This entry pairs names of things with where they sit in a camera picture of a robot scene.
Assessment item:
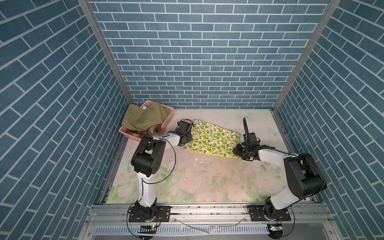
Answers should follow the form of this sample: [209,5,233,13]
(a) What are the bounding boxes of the pink perforated plastic basket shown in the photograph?
[119,101,175,141]

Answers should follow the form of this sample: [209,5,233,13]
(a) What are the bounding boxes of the lemon print skirt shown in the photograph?
[184,120,241,159]

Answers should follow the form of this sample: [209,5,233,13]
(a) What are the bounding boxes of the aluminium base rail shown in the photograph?
[80,201,342,240]

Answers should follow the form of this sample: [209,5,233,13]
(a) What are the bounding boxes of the red patterned skirt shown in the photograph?
[130,125,162,139]

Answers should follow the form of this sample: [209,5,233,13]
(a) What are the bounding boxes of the olive green skirt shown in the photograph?
[122,103,171,131]

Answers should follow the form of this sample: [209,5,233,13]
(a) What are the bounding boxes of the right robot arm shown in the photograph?
[233,128,327,221]

